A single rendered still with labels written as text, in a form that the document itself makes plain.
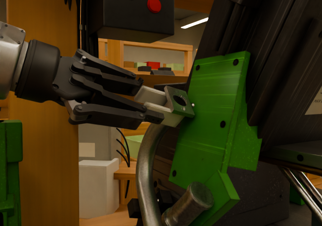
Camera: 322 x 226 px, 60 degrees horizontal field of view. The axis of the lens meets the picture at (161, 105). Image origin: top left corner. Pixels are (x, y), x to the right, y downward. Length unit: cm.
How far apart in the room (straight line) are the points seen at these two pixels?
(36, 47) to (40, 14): 32
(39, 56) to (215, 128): 25
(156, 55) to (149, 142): 1158
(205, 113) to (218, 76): 6
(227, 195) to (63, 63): 27
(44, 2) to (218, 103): 44
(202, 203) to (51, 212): 42
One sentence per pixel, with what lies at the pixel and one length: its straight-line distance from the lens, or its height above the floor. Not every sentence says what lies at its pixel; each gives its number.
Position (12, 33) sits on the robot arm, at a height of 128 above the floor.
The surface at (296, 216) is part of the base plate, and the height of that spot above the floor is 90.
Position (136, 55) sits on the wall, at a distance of 1158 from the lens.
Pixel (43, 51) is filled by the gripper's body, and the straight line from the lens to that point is 36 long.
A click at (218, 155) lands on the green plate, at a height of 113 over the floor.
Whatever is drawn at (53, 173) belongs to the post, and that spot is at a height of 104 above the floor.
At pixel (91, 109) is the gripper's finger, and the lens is 35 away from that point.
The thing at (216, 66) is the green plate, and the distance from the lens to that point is 44.
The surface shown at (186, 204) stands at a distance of 37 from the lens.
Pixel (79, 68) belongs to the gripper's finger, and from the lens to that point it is 39.
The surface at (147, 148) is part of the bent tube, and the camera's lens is 48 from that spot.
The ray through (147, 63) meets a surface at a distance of 835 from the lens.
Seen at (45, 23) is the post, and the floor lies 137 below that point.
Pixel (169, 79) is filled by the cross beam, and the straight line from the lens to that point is 87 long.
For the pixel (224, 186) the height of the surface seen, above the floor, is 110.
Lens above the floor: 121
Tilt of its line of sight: 2 degrees down
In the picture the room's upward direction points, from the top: straight up
